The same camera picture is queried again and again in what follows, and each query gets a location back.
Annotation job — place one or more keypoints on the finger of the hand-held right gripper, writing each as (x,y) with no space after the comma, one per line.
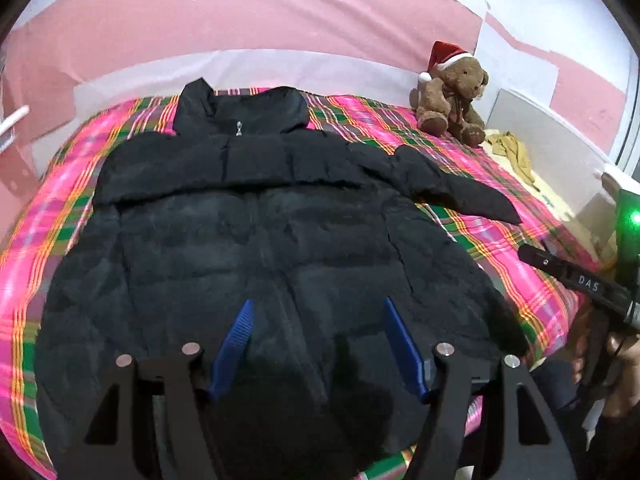
(555,267)

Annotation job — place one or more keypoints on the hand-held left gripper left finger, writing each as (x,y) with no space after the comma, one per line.
(235,342)

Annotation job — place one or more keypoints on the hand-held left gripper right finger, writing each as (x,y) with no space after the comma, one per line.
(402,345)

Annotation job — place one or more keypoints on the black puffer jacket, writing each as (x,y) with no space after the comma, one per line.
(260,240)

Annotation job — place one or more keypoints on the person's right hand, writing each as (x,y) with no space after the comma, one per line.
(626,365)

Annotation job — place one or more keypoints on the yellow cloth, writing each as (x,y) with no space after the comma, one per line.
(515,152)

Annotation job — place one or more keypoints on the white board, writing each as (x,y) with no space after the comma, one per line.
(545,140)

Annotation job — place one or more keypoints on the person's dark clothing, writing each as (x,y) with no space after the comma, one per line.
(560,410)

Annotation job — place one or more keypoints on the brown teddy bear santa hat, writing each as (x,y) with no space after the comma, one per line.
(452,97)

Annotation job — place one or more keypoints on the pink green plaid blanket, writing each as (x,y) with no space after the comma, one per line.
(65,200)

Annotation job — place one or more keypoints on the white bar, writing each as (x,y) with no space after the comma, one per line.
(12,125)

